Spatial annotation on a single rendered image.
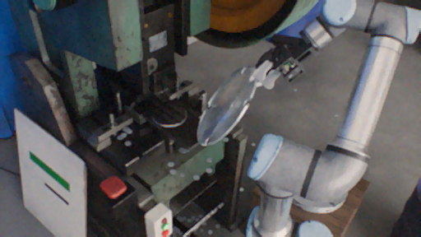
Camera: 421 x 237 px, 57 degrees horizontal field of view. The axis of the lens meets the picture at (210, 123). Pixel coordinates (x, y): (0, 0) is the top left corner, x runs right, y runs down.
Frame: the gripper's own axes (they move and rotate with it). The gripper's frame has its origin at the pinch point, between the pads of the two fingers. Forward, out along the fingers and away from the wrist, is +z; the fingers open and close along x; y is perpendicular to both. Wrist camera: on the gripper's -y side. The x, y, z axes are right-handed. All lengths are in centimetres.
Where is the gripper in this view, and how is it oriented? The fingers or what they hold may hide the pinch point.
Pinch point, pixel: (252, 81)
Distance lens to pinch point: 116.0
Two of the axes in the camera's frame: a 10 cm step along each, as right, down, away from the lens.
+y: 1.6, 6.5, -7.4
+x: 6.7, 4.8, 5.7
